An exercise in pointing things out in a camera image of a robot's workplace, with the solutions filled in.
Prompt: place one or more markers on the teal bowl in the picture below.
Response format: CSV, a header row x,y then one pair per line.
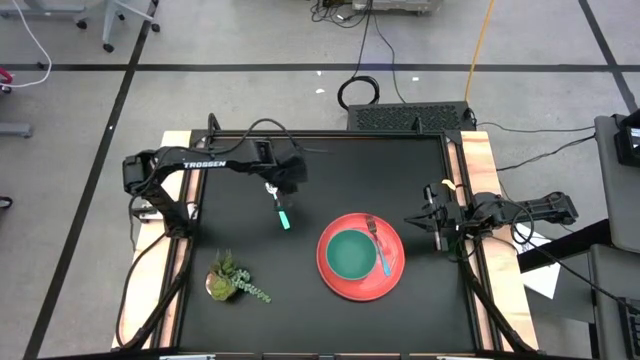
x,y
351,255

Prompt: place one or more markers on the wooden side board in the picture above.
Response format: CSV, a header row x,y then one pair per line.
x,y
150,240
480,165

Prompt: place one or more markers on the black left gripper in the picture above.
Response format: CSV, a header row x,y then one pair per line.
x,y
287,170

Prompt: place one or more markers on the black keyboard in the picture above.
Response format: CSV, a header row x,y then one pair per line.
x,y
631,320

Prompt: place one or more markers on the grey desk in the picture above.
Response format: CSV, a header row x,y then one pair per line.
x,y
612,300

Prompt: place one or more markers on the white paper sheet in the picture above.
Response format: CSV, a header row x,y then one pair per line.
x,y
542,280

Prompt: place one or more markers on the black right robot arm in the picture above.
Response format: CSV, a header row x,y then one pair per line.
x,y
540,207

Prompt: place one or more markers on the grey wheeled stand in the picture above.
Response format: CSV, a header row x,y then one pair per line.
x,y
117,15

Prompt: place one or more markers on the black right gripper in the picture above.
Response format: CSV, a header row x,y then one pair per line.
x,y
452,215

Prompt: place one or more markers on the succulent plant in pot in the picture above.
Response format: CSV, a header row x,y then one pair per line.
x,y
222,282

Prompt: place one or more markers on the black table frame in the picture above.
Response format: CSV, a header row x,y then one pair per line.
x,y
320,134

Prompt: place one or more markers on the black computer tower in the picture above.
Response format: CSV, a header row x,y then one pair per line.
x,y
407,117

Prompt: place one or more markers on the grey equipment case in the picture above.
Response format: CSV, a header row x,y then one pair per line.
x,y
395,5

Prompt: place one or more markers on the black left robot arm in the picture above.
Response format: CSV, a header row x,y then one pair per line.
x,y
200,164

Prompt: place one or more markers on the yellow tag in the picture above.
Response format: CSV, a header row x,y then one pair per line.
x,y
449,184

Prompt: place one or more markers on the black device with screen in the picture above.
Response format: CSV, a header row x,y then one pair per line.
x,y
630,142

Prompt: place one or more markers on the red plate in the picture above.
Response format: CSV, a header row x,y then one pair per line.
x,y
390,280

